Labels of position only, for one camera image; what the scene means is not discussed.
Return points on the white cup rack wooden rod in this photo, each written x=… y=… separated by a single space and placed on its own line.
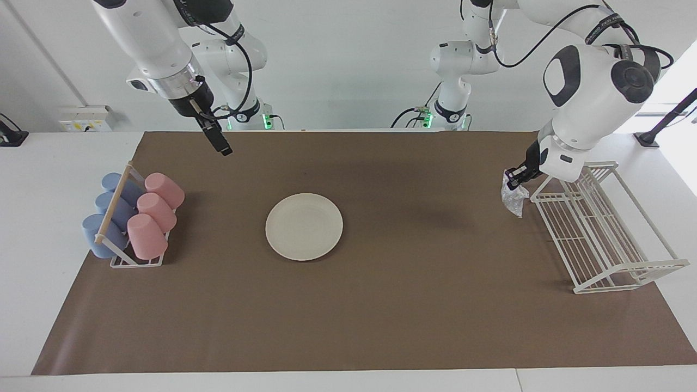
x=113 y=202

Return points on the pink plastic cup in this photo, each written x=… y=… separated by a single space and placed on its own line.
x=147 y=237
x=158 y=211
x=166 y=189

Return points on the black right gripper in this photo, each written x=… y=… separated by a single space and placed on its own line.
x=190 y=103

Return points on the black table clamp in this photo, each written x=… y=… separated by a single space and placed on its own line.
x=11 y=137

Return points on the cream round plate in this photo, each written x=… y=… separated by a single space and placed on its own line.
x=304 y=227

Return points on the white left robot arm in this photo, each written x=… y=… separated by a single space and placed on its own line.
x=593 y=92

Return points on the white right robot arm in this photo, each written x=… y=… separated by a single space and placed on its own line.
x=147 y=38

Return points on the blue plastic cup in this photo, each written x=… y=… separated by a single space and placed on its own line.
x=93 y=234
x=130 y=190
x=121 y=211

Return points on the silver glitter sponge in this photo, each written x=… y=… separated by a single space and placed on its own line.
x=514 y=204

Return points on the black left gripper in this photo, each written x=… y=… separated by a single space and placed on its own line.
x=535 y=160

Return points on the brown table mat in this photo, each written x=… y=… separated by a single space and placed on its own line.
x=435 y=316

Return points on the black angled stand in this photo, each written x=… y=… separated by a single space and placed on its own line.
x=648 y=139

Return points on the white wall power outlet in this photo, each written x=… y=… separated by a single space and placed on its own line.
x=84 y=117

